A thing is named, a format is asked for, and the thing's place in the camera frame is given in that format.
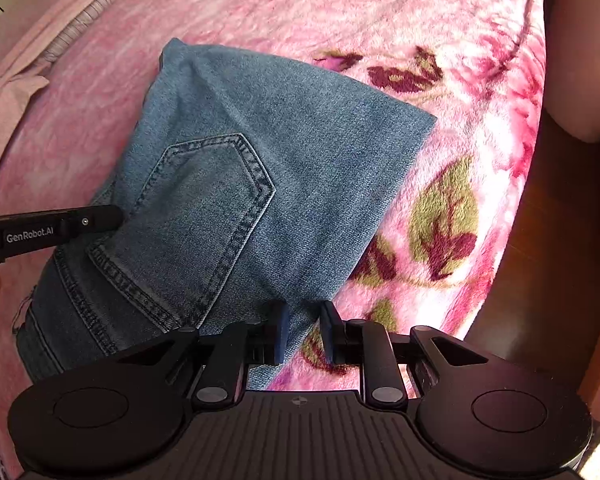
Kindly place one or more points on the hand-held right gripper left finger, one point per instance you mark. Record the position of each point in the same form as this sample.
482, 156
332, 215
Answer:
280, 332

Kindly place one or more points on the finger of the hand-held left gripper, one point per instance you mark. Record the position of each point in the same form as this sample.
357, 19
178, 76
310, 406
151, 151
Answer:
100, 219

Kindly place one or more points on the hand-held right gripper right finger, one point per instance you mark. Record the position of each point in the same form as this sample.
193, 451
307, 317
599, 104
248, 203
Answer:
328, 335

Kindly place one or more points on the blue denim jeans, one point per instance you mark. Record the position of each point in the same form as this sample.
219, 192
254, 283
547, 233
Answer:
280, 160

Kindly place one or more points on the pink quilted cloth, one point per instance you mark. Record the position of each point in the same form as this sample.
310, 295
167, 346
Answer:
25, 50

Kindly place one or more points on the white ruffled pillow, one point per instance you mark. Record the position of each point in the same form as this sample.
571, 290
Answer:
95, 7

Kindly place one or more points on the pink floral blanket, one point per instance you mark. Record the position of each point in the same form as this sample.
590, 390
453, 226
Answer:
380, 20

